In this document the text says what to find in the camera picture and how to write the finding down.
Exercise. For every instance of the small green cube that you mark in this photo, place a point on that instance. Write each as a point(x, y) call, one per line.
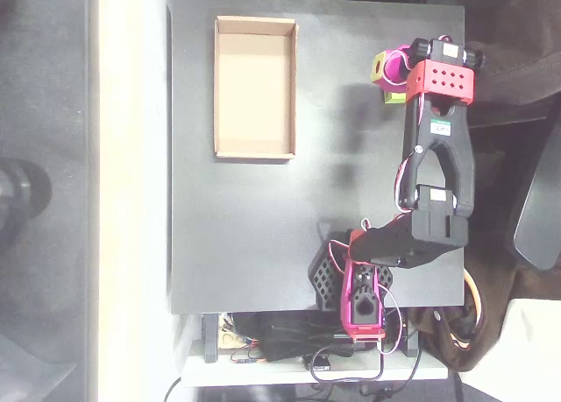
point(395, 98)

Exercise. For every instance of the black lattice robot base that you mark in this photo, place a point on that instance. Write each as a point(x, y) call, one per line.
point(324, 279)

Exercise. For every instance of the black red pink robot arm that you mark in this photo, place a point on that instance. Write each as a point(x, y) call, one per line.
point(438, 235)

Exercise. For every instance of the cardboard box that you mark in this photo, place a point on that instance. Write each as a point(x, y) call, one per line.
point(254, 91)

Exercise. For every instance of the dark office chair armrest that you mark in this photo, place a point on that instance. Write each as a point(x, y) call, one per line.
point(539, 227)

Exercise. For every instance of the black usb plug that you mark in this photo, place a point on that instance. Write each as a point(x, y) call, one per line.
point(320, 363)

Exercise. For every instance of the small wooden controller board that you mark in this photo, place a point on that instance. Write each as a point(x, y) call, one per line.
point(230, 338)

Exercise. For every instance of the white cloth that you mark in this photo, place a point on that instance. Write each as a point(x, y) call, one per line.
point(534, 345)

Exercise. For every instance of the white shelf board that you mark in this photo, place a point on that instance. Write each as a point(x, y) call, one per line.
point(263, 373)

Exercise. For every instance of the dark round blurry object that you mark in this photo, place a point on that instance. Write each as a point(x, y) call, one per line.
point(24, 200)

